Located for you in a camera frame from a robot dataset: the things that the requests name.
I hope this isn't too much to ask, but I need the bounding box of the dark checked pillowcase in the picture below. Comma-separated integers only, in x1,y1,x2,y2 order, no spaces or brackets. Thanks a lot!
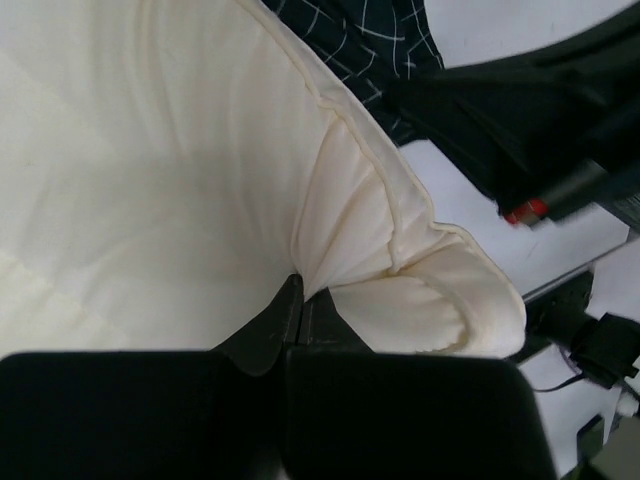
263,0,444,146

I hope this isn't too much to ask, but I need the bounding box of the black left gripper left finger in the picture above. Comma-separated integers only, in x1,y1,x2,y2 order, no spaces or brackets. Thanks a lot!
213,274,304,376

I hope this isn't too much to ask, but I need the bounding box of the cream pillow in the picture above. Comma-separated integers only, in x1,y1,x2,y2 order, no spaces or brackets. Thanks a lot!
1,1,526,357

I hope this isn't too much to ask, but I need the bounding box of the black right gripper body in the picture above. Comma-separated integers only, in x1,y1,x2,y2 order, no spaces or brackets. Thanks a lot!
387,14,639,228

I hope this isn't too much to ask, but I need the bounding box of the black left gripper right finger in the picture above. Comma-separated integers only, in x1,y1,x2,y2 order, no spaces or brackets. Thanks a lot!
298,289,373,353

